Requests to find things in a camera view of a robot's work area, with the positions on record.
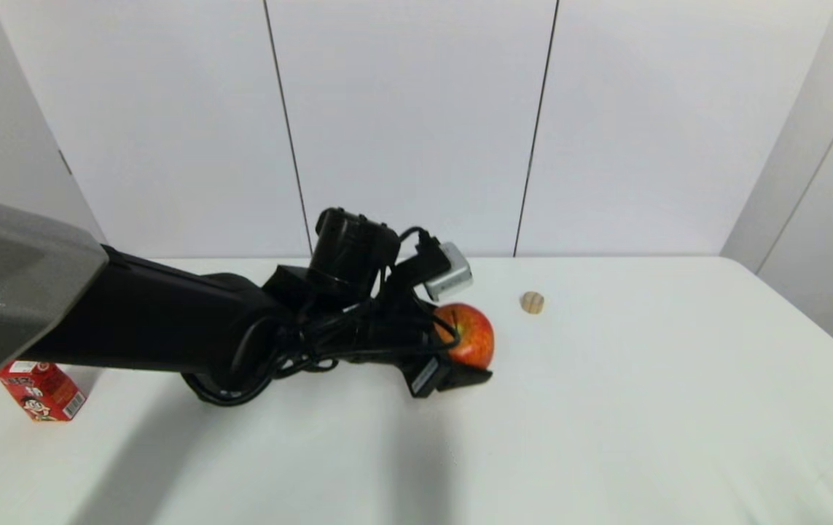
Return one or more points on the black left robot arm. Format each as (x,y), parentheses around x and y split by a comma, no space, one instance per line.
(161,321)

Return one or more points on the small wooden bead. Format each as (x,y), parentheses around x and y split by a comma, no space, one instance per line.
(532,302)

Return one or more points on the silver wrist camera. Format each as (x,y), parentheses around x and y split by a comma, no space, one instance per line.
(449,271)

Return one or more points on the red milk carton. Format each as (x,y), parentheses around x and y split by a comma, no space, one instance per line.
(43,392)

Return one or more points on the red apple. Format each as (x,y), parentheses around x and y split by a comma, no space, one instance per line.
(476,335)

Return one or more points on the grey robot shoulder housing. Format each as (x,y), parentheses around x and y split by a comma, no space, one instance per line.
(1,284)

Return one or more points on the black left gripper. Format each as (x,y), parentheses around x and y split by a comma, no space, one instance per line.
(398,328)

